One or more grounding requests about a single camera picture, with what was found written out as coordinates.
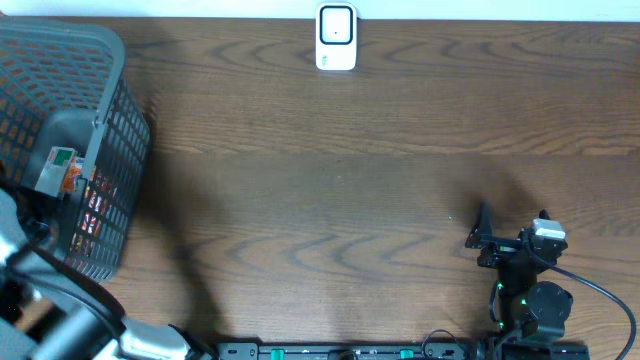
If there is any orange snack bar wrapper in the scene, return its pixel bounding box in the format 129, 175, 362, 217
60, 155, 84, 193

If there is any white green carton box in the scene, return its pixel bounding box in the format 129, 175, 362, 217
35, 146, 77, 198

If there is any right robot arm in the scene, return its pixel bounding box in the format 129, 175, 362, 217
465, 203, 573, 359

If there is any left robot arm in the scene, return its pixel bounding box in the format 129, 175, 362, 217
1, 191, 219, 359

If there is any white barcode scanner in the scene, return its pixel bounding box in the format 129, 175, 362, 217
315, 2, 358, 71

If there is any grey plastic basket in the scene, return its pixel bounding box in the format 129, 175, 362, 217
1, 17, 151, 282

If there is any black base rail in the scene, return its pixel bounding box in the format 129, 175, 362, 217
214, 341, 591, 360

